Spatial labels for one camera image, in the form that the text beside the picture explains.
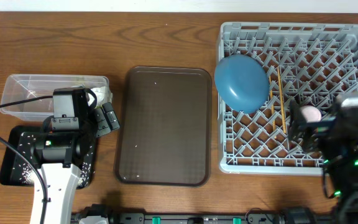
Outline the pink plastic cup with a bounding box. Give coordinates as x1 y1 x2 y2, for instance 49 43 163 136
300 105 322 123

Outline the white tissue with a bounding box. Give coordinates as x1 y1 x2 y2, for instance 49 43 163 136
87 86 110 106

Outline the wooden chopstick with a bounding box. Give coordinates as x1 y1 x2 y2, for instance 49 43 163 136
268 76 276 131
277 67 287 134

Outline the dark blue plate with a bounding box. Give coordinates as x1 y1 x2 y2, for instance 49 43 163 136
214 54 269 114

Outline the white rice pile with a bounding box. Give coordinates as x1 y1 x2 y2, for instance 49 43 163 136
19 130 93 189

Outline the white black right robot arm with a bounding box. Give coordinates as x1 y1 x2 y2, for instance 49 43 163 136
288 101 358 223

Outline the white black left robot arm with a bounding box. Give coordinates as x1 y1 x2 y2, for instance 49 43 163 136
30 87 120 223

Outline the grey dishwasher rack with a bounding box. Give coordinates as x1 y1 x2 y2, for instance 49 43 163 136
217 22 358 175

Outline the dark brown serving tray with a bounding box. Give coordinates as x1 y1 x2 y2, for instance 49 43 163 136
114 66 212 187

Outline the clear plastic bin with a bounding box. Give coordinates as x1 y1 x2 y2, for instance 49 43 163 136
0 74 113 122

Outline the black plastic tray bin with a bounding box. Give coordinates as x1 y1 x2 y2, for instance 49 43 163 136
0 126 96 189

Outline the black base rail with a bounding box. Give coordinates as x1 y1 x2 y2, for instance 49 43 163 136
70 203 335 224

